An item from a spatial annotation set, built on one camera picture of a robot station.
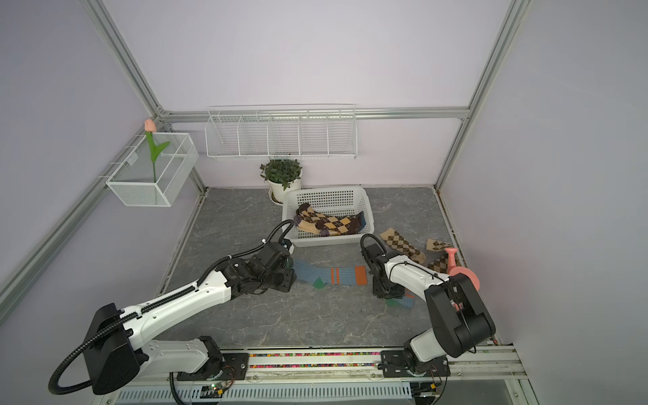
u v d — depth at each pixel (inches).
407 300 33.2
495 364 29.7
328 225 40.3
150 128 33.3
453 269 32.1
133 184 27.9
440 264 37.2
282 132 39.0
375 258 28.7
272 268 24.3
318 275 36.8
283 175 40.2
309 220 41.5
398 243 40.0
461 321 17.1
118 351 15.2
